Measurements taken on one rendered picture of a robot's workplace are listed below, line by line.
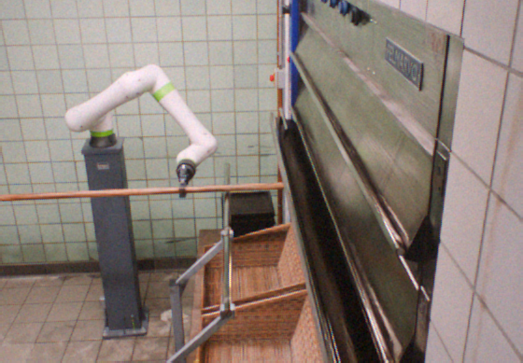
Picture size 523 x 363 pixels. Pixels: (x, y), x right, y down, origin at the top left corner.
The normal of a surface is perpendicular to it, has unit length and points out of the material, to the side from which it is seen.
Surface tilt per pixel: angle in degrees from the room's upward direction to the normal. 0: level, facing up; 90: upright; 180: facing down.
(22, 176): 90
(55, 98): 90
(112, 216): 90
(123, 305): 90
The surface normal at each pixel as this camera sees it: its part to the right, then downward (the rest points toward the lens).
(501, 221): -1.00, 0.04
